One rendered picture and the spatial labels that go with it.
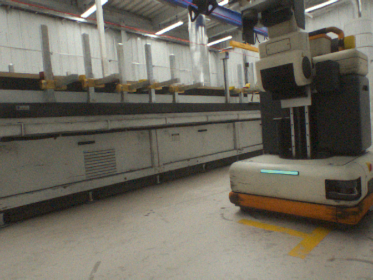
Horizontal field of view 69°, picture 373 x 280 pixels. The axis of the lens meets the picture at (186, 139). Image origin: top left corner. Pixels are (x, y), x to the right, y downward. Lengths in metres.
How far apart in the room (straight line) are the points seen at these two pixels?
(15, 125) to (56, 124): 0.21
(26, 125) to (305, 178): 1.46
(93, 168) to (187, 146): 1.00
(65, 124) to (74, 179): 0.45
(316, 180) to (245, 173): 0.35
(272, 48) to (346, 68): 0.38
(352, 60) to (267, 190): 0.75
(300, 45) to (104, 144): 1.49
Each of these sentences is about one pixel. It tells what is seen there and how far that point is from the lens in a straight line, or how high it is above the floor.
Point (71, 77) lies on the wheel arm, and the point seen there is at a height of 0.80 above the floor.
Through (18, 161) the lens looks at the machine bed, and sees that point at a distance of 1.96.
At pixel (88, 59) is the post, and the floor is 0.97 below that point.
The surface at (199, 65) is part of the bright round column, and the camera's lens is 7.42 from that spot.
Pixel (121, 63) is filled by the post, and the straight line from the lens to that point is 2.03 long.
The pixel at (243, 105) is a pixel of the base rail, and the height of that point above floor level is 0.67.
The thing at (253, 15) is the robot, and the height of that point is 1.00.
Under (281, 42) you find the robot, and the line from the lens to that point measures 1.44.
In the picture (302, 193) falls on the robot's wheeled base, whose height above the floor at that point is 0.16.
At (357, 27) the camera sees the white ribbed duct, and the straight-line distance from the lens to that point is 9.91.
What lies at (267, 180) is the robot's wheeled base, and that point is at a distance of 1.40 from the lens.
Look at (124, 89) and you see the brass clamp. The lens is 1.99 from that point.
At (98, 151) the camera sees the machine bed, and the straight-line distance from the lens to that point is 2.14.
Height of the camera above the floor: 0.50
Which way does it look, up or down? 3 degrees down
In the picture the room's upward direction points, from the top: 5 degrees counter-clockwise
